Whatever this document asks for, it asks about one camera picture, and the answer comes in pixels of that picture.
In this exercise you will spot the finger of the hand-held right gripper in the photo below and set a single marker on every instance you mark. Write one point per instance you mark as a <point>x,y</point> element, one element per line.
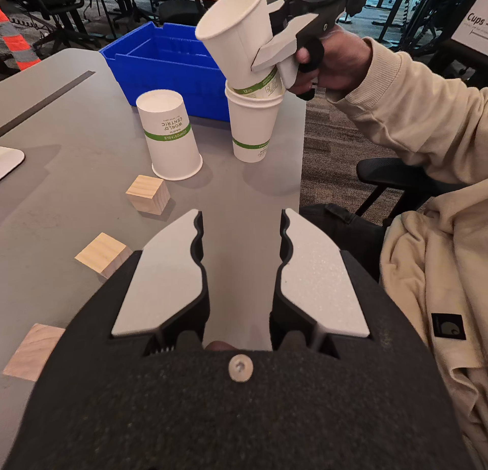
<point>276,6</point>
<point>280,45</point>

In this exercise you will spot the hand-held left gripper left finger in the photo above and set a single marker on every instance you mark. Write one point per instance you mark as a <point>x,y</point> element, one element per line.
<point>164,283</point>

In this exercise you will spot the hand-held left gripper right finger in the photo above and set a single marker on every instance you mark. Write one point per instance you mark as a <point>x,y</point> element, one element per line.
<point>320,283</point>

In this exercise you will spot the white paper cup green band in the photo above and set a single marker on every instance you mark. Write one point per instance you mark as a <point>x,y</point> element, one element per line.
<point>251,123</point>
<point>171,157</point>
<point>236,31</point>

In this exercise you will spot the person's right forearm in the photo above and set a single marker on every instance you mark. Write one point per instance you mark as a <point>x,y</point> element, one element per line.
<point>419,108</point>

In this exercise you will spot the person's right hand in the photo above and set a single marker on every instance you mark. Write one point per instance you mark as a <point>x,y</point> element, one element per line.
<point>343,62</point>

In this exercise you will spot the black pants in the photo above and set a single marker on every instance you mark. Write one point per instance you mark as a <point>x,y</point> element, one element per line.
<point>343,230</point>

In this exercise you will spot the wooden cube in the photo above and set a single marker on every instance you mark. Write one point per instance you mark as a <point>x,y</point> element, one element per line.
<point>146,193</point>
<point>34,352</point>
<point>101,252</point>

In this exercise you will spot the black office chair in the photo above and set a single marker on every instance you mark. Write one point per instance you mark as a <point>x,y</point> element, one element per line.
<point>179,12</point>
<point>49,1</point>
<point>381,172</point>

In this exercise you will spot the blue plastic bin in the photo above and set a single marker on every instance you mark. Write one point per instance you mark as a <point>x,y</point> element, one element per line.
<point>171,73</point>

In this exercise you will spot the beige sweatshirt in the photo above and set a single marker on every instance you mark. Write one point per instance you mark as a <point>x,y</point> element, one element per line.
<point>438,268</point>

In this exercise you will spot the white sign board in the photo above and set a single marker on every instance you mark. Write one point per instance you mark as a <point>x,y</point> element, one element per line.
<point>472,16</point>

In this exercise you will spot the white rounded tray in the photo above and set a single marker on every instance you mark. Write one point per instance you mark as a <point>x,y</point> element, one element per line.
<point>9,161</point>

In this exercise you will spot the orange grey striped cone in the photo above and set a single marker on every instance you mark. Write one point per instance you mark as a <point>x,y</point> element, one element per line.
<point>17,47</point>

